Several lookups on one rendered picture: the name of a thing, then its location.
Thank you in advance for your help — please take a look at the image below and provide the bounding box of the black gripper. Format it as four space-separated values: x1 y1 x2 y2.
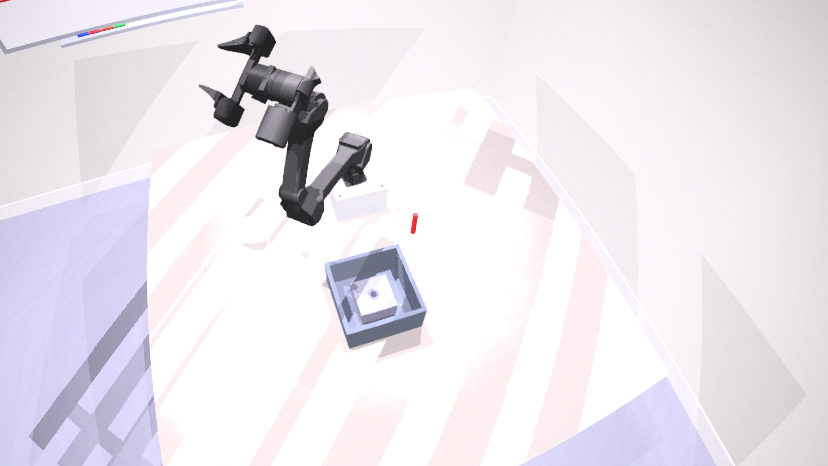
198 24 282 128

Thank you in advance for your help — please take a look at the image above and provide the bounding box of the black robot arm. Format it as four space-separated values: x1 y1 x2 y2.
254 66 373 226

